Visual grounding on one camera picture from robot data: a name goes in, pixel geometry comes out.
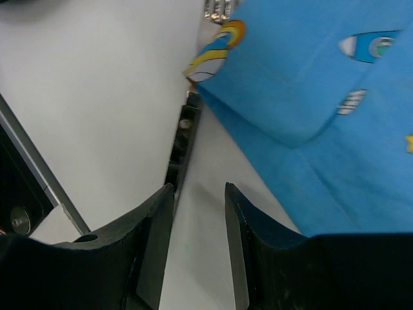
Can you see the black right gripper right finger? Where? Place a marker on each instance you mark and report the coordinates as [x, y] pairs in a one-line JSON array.
[[274, 267]]

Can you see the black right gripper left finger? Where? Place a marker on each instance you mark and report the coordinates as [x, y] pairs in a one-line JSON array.
[[120, 265]]

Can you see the blue space-print cloth placemat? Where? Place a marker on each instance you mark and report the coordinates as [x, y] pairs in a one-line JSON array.
[[318, 96]]

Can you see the steel fork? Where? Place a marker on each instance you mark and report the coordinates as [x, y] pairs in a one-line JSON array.
[[215, 13]]

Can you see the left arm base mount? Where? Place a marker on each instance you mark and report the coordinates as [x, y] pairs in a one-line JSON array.
[[24, 204]]

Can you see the aluminium front rail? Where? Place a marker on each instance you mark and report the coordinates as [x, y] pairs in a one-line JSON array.
[[39, 168]]

